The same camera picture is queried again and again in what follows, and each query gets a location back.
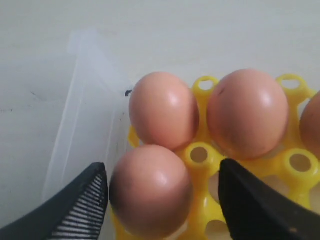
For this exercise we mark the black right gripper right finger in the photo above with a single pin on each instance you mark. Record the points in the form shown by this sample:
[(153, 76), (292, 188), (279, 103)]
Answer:
[(254, 211)]

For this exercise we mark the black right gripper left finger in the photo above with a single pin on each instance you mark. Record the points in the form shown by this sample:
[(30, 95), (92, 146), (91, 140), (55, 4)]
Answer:
[(77, 212)]

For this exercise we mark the brown egg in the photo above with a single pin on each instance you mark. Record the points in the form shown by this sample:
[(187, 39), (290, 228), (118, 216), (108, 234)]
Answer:
[(164, 111), (247, 114), (309, 126), (151, 192)]

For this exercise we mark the yellow plastic egg tray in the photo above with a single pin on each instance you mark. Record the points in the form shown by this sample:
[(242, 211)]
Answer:
[(289, 169)]

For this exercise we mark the clear plastic container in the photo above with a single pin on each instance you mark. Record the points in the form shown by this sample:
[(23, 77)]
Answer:
[(95, 121)]

